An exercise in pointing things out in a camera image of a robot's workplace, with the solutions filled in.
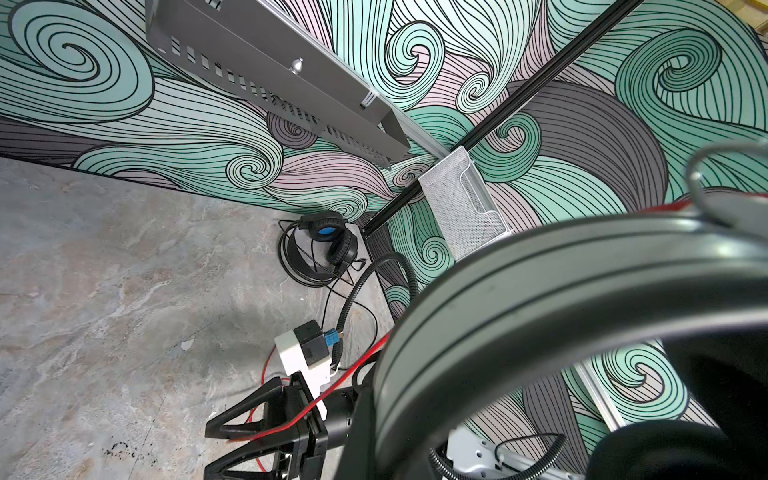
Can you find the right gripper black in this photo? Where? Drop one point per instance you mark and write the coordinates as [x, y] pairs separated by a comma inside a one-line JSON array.
[[302, 448]]

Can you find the white black headphones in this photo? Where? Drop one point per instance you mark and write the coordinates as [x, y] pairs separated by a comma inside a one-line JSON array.
[[536, 303]]

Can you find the black blue headphones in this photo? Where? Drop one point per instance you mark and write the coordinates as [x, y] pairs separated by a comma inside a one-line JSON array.
[[317, 249]]

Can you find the black perforated metal tray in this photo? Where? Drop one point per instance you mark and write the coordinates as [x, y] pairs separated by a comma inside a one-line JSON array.
[[254, 51]]

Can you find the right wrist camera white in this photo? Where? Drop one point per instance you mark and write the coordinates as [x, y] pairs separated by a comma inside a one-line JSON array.
[[305, 355]]

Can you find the clear plastic wall bin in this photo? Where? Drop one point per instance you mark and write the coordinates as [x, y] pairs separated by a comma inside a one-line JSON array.
[[462, 205]]

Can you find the aluminium rail back wall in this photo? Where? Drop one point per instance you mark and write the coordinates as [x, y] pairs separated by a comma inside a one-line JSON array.
[[410, 128]]

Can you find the aluminium rail wall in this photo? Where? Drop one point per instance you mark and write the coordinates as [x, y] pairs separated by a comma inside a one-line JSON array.
[[410, 128], [600, 396]]

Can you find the aluminium rail right wall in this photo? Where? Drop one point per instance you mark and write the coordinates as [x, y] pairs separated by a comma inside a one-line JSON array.
[[600, 396]]

